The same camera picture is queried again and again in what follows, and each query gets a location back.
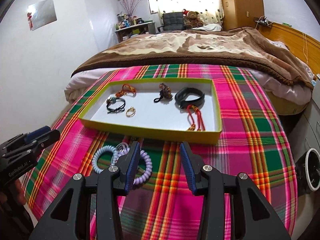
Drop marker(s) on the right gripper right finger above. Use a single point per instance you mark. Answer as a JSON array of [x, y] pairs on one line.
[[197, 173]]

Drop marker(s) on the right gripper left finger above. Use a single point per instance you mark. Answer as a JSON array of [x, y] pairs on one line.
[[124, 172]]

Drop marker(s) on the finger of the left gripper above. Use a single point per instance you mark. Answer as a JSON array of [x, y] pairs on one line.
[[37, 133]]

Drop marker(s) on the person's left hand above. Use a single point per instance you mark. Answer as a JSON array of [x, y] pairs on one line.
[[17, 192]]

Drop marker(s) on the green rimmed white tray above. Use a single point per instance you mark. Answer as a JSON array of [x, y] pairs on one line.
[[128, 108]]

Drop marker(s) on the black fitness band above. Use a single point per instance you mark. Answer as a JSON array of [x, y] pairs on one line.
[[189, 96]]

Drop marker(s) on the white rimmed trash bin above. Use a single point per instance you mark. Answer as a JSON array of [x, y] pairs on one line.
[[307, 171]]

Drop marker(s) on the white bedside drawer cabinet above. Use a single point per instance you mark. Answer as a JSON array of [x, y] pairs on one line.
[[305, 135]]

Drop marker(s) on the cluttered wooden desk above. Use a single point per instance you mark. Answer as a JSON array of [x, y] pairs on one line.
[[139, 29]]

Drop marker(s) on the brown plush blanket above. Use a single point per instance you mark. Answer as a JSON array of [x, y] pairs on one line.
[[240, 47]]

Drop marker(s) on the white pillow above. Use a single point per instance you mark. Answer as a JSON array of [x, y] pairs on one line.
[[209, 27]]

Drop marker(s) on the brown teddy bear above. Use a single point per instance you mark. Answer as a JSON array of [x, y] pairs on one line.
[[192, 19]]

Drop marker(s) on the dark grey chair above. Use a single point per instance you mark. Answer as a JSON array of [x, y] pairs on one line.
[[172, 21]]

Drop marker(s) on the purple branch vase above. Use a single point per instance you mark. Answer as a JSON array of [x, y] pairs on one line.
[[129, 7]]

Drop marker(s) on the wooden headboard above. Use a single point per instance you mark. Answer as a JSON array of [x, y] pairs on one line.
[[301, 45]]

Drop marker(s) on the wooden wardrobe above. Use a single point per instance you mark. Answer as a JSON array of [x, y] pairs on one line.
[[241, 13]]

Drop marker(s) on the silver wall poster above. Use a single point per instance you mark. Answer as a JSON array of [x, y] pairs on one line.
[[40, 14]]

